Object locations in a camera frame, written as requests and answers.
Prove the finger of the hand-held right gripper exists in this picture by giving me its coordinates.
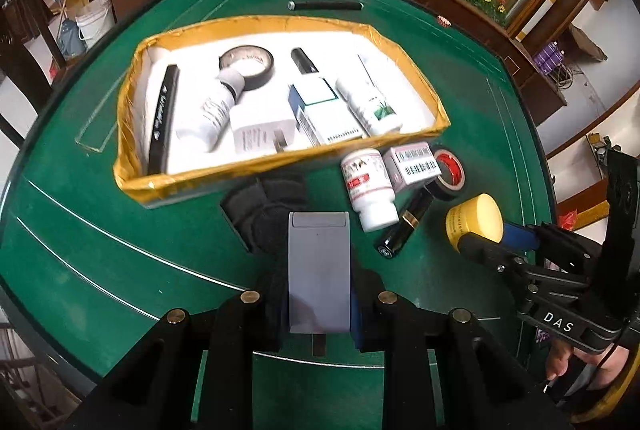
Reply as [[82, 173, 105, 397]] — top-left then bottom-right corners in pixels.
[[502, 222, 601, 261], [457, 232, 536, 281]]

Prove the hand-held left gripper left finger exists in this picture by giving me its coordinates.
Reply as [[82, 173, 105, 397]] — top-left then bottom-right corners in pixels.
[[65, 267, 291, 430]]

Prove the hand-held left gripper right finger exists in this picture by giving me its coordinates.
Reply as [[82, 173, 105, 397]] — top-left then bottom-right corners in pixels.
[[350, 267, 573, 430]]

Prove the yellow capped jar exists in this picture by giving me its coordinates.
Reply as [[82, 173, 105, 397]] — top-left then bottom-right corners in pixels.
[[445, 193, 505, 253]]

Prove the white and grey power adapter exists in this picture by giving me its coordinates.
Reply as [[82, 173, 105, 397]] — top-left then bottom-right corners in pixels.
[[287, 211, 352, 356]]

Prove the white plug charger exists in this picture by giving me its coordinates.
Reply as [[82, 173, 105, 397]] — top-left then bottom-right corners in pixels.
[[229, 102, 296, 157]]

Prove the white bottle with green print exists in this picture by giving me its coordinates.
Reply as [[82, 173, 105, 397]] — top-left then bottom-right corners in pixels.
[[335, 77, 403, 137]]

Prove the blue and white medicine box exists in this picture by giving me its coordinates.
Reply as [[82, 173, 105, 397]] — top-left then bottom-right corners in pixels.
[[287, 77, 363, 148]]

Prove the white bottle with grey cap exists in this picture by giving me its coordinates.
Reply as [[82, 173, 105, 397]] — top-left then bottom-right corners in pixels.
[[176, 68, 246, 153]]

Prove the long black box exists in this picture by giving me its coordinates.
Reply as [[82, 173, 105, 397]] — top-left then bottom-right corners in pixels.
[[146, 64, 181, 177]]

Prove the thick black marker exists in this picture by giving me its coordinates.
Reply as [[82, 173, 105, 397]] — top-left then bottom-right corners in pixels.
[[290, 47, 321, 75]]

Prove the white foam box yellow tape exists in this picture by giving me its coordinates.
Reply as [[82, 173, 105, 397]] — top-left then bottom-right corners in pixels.
[[114, 16, 451, 209]]

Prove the person's right hand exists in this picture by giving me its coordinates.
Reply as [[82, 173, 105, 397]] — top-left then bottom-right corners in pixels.
[[545, 340, 626, 391]]

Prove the black lipstick tube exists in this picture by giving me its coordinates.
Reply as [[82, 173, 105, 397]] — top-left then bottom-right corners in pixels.
[[375, 187, 435, 259]]

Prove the red and black tape roll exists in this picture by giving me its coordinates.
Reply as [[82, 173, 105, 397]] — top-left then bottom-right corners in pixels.
[[425, 146, 467, 201]]

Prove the black ribbed plastic part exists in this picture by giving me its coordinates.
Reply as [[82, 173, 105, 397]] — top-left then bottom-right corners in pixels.
[[220, 170, 308, 255]]

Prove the white pill bottle red label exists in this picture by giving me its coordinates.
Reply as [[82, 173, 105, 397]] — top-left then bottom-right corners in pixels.
[[340, 149, 399, 233]]

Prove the pink and white barcode box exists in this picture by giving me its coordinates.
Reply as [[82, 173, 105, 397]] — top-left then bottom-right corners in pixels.
[[381, 141, 442, 193]]

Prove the pack of purple bottles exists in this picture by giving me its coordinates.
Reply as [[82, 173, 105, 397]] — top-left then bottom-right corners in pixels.
[[532, 40, 563, 75]]

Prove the cardboard box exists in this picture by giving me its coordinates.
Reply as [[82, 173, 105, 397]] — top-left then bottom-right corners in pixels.
[[570, 24, 606, 60]]

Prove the black marker with grey end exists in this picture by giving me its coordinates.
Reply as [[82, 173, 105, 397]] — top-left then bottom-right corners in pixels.
[[286, 0, 364, 13]]

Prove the white plastic bucket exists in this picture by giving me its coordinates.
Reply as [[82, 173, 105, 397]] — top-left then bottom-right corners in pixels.
[[75, 0, 116, 49]]

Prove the grey dustpan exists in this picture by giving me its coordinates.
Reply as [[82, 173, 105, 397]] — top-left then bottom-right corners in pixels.
[[57, 17, 86, 56]]

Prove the dark wooden chair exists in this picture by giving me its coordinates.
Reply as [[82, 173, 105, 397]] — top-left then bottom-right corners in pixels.
[[0, 0, 56, 145]]

